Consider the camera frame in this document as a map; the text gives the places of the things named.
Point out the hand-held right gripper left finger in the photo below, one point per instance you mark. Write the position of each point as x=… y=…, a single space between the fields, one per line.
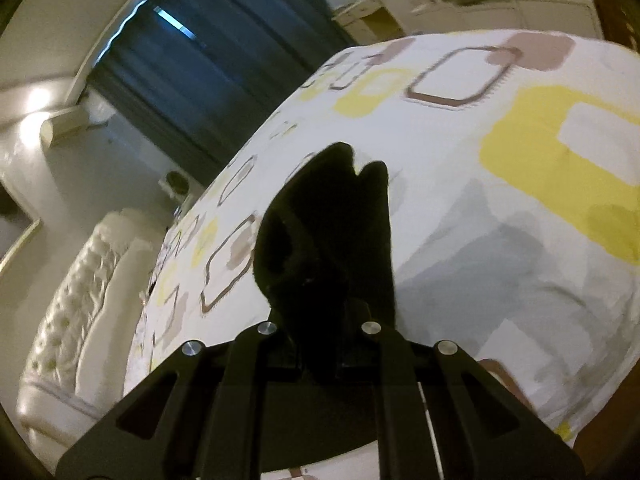
x=248 y=362

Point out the dark blue curtain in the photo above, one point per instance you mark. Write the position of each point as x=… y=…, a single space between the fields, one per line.
x=200 y=80

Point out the black pants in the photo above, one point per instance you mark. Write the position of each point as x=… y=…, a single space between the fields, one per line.
x=320 y=220

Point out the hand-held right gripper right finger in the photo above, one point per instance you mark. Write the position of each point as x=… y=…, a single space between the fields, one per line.
x=396 y=362

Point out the bed with patterned sheet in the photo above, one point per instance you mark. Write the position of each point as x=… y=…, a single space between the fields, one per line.
x=460 y=200

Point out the small white fan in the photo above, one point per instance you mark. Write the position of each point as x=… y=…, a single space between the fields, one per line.
x=175 y=183

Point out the white wall air conditioner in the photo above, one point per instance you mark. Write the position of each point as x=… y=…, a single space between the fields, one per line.
x=65 y=127

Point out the cream tufted leather headboard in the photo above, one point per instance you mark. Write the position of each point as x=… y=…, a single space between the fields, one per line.
x=75 y=320

